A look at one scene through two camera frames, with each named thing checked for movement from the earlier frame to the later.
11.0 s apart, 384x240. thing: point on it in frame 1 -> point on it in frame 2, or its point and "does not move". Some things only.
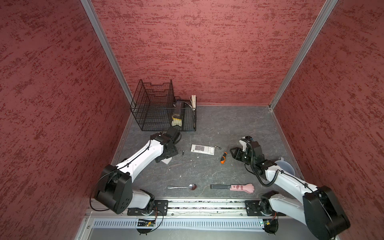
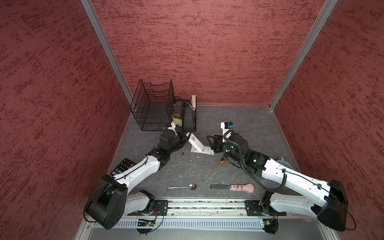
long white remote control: (203, 149) does not move
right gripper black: (237, 153) -> (217, 142)
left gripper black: (173, 152) -> (184, 140)
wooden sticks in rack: (193, 101) does not move
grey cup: (285, 165) does not move
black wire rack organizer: (155, 108) does not move
